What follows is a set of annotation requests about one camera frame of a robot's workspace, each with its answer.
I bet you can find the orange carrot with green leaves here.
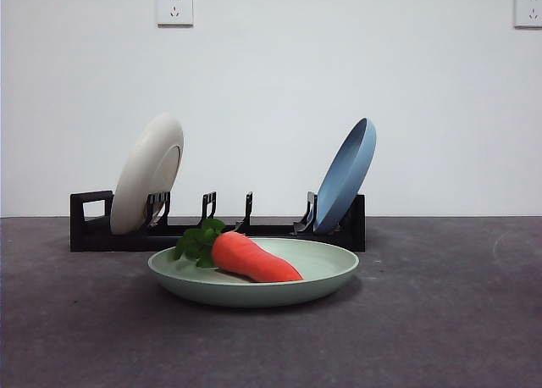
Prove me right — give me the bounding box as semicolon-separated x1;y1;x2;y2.
172;218;305;284

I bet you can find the green plate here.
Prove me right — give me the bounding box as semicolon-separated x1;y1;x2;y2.
147;236;361;309

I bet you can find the blue plate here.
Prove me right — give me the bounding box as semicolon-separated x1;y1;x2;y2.
312;116;378;235

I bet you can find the white plate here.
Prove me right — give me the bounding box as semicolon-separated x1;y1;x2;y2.
109;111;185;236

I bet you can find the black plate rack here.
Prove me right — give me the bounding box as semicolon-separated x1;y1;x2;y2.
69;189;367;253

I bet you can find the white wall socket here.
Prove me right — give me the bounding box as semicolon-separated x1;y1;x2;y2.
155;0;195;28
512;0;542;30

